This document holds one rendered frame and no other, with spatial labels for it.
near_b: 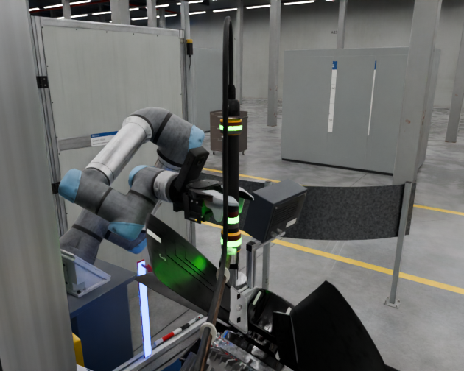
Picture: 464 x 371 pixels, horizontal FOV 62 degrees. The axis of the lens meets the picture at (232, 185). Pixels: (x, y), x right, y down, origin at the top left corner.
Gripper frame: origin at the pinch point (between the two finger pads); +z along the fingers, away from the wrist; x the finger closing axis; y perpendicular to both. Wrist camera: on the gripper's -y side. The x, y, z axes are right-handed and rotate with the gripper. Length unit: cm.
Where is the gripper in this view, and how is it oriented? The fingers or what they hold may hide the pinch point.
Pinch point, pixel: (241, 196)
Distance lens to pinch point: 79.2
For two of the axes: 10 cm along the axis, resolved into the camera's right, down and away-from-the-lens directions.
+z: 7.5, 1.8, -6.3
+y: 0.0, 9.6, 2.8
